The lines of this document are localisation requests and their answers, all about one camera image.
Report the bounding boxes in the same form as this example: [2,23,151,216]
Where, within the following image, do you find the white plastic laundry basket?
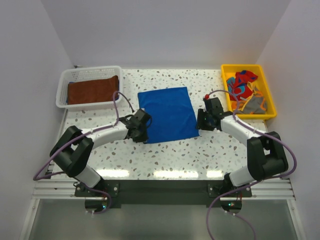
[55,65,124,112]

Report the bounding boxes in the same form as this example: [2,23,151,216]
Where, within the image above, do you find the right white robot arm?
[196,97,289,197]

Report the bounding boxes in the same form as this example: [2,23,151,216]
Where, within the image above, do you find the folded blue towel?
[65,80,121,105]

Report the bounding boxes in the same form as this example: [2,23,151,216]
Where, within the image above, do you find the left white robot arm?
[49,108,152,197]

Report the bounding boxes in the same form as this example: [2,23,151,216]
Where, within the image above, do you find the grey cloth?
[239,95,268,115]

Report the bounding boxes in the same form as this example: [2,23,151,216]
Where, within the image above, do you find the brown towel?
[66,75,120,105]

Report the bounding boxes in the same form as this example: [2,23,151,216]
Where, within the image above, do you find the red and blue cloth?
[226,70,258,101]

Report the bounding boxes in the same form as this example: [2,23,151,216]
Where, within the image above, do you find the orange cloth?
[227,82,268,115]

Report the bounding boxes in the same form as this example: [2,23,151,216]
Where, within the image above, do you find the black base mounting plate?
[73,179,238,211]

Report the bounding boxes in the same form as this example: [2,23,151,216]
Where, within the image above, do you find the yellow plastic bin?
[220,63,278,120]

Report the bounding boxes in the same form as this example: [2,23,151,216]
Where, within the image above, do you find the blue towel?
[65,80,121,105]
[137,86,199,144]

